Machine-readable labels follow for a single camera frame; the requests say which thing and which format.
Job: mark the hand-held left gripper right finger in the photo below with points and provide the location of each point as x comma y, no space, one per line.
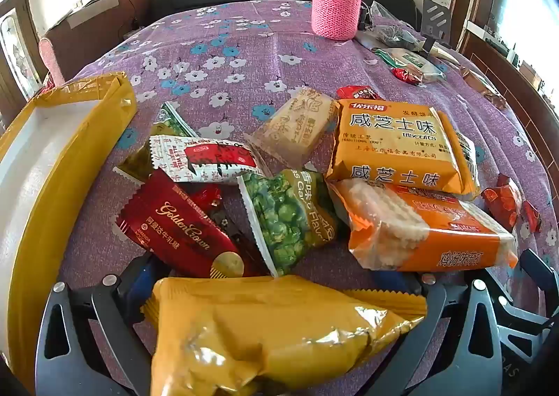
395,281

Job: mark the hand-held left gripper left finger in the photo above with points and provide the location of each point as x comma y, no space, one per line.
140,286

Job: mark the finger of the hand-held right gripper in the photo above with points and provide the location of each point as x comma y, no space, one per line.
539,269

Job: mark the orange cracker packet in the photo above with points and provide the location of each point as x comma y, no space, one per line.
436,230

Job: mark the dark red chocolate packet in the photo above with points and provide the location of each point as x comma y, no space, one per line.
174,221

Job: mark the red candy wrapper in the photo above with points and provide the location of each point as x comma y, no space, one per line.
205,196

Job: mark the green pea snack packet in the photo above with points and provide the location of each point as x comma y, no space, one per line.
284,217
172,123

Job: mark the plain yellow snack packet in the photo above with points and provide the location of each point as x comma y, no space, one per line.
262,335

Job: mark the yellow cardboard box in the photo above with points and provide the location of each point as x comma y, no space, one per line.
52,186

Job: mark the yellow biscuit packet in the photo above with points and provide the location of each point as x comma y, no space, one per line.
393,147

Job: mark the white and red snack packet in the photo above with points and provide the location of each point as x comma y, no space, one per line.
209,158

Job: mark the red orange candy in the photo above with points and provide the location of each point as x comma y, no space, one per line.
502,199

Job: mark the beige cake packet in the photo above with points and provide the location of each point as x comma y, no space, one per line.
292,125

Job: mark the brown shiny packet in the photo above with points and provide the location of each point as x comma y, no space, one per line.
482,86

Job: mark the small red candy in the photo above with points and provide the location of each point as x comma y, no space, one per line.
356,93

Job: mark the red wrapped candy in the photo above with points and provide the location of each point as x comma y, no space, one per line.
406,75

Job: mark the green and white packet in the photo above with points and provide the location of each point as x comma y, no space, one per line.
408,62

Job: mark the pink cloth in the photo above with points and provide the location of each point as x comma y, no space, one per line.
50,62

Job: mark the clear plastic bag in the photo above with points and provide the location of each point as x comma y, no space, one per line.
388,29

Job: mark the purple floral tablecloth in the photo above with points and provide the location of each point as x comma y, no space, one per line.
244,51

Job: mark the brown cardboard carton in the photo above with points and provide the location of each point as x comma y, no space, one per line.
96,29

